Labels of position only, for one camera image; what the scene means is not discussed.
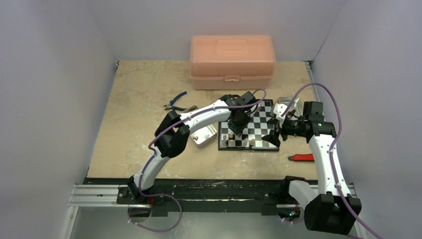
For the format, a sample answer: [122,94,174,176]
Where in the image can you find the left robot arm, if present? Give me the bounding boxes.
[127,91,261,204]

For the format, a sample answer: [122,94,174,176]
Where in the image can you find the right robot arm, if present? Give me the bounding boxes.
[262,102,362,235]

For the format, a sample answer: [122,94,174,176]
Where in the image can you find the black white chess board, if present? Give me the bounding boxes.
[218,99,279,152]

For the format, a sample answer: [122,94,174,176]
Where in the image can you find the gold metal tin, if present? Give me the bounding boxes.
[277,97,303,117]

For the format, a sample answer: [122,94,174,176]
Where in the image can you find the red black utility knife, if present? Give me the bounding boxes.
[288,154,314,162]

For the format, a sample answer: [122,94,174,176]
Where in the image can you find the silver pink metal tin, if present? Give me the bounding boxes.
[184,111,217,148]

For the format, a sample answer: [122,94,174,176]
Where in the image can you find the pink plastic storage box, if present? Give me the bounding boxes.
[190,35,276,90]

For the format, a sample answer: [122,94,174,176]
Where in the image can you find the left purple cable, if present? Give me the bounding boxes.
[126,89,268,233]

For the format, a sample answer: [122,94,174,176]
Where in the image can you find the purple cable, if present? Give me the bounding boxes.
[126,89,268,233]
[282,82,383,239]

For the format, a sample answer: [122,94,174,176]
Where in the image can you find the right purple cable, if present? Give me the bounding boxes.
[282,82,383,239]

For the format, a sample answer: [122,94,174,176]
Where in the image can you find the blue handled cutting pliers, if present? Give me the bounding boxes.
[163,91,188,112]

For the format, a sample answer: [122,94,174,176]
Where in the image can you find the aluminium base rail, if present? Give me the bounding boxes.
[67,178,358,219]

